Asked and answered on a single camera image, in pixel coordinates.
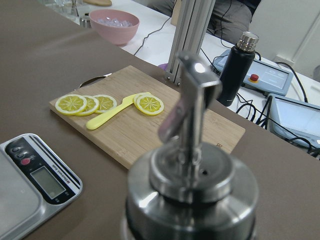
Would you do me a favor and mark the black thermos bottle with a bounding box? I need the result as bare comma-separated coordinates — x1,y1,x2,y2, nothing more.
217,31,259,107

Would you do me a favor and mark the lemon slice middle left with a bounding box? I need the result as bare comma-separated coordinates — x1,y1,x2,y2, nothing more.
75,95,100,116

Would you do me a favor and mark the aluminium camera mast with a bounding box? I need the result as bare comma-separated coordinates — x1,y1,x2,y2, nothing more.
165,0,216,86

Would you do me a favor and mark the black cable bundle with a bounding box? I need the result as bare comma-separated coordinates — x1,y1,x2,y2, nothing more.
234,92,273,130

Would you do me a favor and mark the glass sauce bottle steel spout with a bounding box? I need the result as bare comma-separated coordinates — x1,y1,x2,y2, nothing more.
120,51,259,240

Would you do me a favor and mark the grey teach pendant red button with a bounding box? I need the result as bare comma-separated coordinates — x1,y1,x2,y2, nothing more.
213,49,293,96

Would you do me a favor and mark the lemon slice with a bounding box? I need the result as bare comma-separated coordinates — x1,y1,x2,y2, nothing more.
93,94,118,114
136,94,165,116
75,95,100,116
55,94,87,115

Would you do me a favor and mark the lemon slice right under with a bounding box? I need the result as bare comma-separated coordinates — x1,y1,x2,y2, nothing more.
133,92,150,107

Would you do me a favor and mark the seated person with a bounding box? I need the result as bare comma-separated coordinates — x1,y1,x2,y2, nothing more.
147,0,263,46

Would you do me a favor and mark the lemon slice upper left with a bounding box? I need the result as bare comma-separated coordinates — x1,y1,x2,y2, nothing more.
93,94,118,114

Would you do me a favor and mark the purple cloth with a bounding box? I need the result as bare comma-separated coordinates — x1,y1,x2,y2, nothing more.
158,63,168,71

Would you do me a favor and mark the steel cup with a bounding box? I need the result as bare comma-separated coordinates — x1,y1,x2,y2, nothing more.
79,15,92,28

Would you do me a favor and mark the lemon slice right top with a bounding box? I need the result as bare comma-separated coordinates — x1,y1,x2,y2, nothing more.
136,94,165,116

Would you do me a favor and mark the lemon slice front left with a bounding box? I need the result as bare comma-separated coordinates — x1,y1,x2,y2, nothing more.
55,94,87,115

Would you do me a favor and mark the digital kitchen scale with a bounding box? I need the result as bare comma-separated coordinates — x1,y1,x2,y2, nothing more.
0,133,83,240

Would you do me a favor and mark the yellow plastic knife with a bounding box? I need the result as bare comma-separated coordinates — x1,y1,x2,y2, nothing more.
85,94,137,130

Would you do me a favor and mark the pink bowl with ice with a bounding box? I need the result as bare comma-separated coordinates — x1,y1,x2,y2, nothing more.
88,9,140,46

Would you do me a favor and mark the wooden cutting board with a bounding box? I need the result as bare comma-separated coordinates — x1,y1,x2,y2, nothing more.
48,65,247,171

